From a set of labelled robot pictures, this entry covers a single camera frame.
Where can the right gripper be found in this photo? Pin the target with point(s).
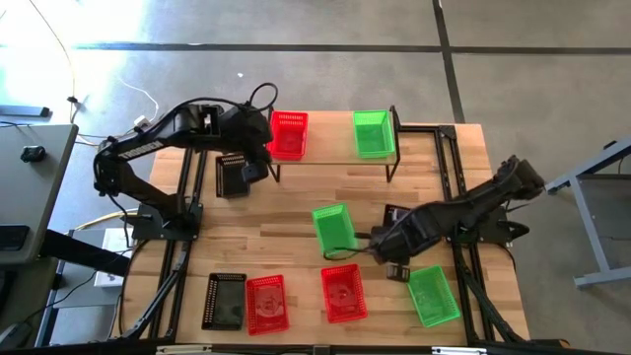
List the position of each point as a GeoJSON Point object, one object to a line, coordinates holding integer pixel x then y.
{"type": "Point", "coordinates": [404, 236]}

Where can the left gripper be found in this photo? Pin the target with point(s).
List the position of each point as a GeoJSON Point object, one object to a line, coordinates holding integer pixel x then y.
{"type": "Point", "coordinates": [249, 133]}

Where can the green plastic basket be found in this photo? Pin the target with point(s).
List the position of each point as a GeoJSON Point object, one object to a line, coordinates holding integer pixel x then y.
{"type": "Point", "coordinates": [433, 297]}
{"type": "Point", "coordinates": [332, 229]}
{"type": "Point", "coordinates": [373, 135]}

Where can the red plastic basket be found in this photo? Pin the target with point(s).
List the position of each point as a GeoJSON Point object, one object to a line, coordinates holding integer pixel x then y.
{"type": "Point", "coordinates": [343, 294]}
{"type": "Point", "coordinates": [267, 305]}
{"type": "Point", "coordinates": [288, 138]}

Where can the black plastic basket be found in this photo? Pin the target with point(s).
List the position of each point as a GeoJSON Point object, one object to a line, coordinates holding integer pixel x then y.
{"type": "Point", "coordinates": [224, 303]}
{"type": "Point", "coordinates": [229, 182]}
{"type": "Point", "coordinates": [394, 212]}

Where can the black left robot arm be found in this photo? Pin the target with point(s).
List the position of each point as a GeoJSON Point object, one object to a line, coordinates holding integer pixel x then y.
{"type": "Point", "coordinates": [143, 145]}

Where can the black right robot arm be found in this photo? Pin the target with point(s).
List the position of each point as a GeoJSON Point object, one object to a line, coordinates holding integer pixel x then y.
{"type": "Point", "coordinates": [473, 202]}

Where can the wooden shelf with black legs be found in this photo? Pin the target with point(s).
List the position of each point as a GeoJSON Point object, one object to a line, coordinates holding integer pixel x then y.
{"type": "Point", "coordinates": [330, 138]}

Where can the white power adapter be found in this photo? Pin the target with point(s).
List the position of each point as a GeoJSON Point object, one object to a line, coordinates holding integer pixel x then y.
{"type": "Point", "coordinates": [142, 121]}

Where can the white box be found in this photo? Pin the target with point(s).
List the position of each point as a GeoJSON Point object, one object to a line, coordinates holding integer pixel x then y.
{"type": "Point", "coordinates": [108, 279]}
{"type": "Point", "coordinates": [116, 240]}

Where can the small black desk item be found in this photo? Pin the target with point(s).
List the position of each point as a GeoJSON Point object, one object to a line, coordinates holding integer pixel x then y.
{"type": "Point", "coordinates": [33, 153]}

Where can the grey desk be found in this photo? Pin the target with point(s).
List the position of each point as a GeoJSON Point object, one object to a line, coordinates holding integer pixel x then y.
{"type": "Point", "coordinates": [34, 197]}

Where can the grey flat bar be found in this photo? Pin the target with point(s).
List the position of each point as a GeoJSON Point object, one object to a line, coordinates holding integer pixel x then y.
{"type": "Point", "coordinates": [24, 111]}

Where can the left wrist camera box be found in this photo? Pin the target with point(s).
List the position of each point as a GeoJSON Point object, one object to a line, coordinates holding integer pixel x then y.
{"type": "Point", "coordinates": [255, 172]}

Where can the black aluminium rail frame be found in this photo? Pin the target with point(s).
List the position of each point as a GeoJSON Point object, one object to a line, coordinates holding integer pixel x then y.
{"type": "Point", "coordinates": [461, 167]}
{"type": "Point", "coordinates": [167, 291]}

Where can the grey metal table frame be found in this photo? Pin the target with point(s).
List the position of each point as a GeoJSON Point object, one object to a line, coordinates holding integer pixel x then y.
{"type": "Point", "coordinates": [589, 222]}

